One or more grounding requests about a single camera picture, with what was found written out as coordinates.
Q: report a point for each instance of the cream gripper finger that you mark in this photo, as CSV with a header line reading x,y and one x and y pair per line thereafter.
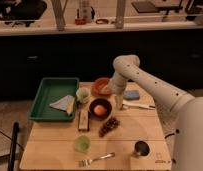
x,y
119,101

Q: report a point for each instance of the white handled knife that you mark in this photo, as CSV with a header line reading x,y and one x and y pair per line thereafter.
x,y
144,106

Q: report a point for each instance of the grey folded cloth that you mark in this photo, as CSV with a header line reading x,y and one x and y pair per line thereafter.
x,y
65,104

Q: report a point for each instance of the black round cup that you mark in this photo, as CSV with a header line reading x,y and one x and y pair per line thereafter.
x,y
141,148

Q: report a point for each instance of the brown rectangular block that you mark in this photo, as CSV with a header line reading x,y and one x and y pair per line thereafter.
x,y
83,124

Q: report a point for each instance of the orange apple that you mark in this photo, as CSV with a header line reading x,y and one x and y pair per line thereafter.
x,y
99,110

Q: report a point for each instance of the blue sponge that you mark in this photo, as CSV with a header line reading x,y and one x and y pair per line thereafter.
x,y
131,95

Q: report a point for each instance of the dark purple bowl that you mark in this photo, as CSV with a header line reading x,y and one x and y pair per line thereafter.
x,y
100,101

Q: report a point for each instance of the black pole left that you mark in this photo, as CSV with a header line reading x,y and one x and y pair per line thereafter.
x,y
12,154

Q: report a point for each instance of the bunch of dark grapes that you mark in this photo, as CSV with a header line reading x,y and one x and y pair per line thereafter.
x,y
108,126

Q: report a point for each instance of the green plastic tray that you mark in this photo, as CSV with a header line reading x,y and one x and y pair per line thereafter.
x,y
51,90

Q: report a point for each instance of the green plastic cup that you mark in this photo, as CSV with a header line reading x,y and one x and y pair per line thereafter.
x,y
82,144

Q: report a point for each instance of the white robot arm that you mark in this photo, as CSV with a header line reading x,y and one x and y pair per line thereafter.
x,y
188,144

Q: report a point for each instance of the silver fork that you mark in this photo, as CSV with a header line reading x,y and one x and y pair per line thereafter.
x,y
87,162

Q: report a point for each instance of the orange bowl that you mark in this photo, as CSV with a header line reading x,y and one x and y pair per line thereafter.
x,y
100,87

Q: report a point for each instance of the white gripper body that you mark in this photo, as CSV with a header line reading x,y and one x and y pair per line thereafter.
x,y
117,85

